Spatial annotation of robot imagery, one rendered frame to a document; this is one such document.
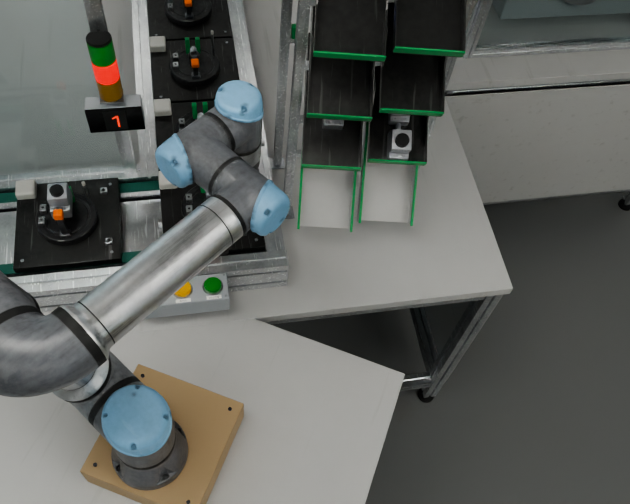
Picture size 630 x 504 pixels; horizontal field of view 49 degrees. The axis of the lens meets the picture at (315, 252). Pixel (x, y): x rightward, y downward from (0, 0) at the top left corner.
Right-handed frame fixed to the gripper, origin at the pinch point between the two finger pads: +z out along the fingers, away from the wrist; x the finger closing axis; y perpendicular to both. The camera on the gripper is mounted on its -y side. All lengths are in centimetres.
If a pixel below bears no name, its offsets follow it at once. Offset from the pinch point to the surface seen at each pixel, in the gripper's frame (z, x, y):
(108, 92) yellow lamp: -5.7, -24.2, -29.3
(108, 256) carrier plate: 26.3, -29.7, -8.8
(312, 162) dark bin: 3.7, 17.7, -13.9
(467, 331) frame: 64, 65, 5
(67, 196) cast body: 15.2, -36.8, -18.8
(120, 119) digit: 2.5, -23.0, -29.1
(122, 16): 37, -26, -105
